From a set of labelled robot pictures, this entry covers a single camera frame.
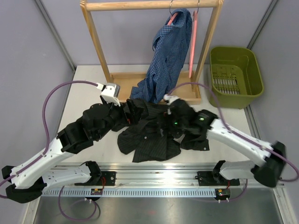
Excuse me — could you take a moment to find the black pinstriped shirt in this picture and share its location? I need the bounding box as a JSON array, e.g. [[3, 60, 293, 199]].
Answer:
[[114, 99, 210, 163]]

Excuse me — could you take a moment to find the blue checkered shirt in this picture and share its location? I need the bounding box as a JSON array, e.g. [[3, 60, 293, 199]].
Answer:
[[130, 8, 192, 104]]

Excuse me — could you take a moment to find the pink hanger of blue shirt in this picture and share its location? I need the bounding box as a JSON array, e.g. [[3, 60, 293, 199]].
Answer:
[[167, 0, 178, 26]]

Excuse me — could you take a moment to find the pink hanger of black shirt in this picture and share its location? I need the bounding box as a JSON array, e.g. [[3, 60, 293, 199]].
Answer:
[[188, 0, 200, 78]]

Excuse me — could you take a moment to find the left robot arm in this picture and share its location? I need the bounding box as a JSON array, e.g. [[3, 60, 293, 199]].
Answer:
[[2, 99, 148, 203]]

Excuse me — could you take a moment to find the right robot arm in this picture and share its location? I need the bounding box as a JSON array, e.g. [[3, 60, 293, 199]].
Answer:
[[159, 95, 286, 188]]

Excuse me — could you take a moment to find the wooden clothes rack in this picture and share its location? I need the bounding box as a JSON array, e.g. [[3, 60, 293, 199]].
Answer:
[[80, 0, 223, 102]]

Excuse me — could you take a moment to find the green plastic basket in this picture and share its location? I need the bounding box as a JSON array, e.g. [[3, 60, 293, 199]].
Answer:
[[210, 46, 264, 109]]

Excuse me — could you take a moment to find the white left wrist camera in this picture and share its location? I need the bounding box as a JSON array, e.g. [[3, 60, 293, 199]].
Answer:
[[96, 83, 121, 106]]

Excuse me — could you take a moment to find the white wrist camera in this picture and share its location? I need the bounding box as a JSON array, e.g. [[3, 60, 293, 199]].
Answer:
[[96, 83, 121, 106], [163, 94, 180, 105]]

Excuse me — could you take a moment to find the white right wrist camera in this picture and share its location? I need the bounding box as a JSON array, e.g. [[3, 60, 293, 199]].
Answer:
[[163, 94, 180, 105]]

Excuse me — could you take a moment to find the aluminium mounting rail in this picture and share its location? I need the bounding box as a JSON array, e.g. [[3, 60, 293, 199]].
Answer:
[[42, 162, 286, 188]]

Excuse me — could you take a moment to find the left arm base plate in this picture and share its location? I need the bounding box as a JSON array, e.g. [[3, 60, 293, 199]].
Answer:
[[74, 171, 116, 186]]

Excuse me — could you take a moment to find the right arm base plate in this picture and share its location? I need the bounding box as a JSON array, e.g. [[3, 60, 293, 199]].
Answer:
[[195, 171, 240, 186]]

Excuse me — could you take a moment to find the slotted grey cable duct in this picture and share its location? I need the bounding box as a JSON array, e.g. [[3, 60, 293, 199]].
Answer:
[[43, 187, 216, 198]]

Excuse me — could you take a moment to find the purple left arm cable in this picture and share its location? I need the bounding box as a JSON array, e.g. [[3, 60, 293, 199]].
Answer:
[[0, 80, 103, 221]]

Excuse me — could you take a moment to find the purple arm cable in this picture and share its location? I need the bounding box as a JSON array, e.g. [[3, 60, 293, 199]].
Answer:
[[0, 80, 103, 221], [167, 82, 299, 203]]

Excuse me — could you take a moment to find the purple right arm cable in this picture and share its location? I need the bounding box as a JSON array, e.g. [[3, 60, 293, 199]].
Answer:
[[167, 82, 299, 203]]

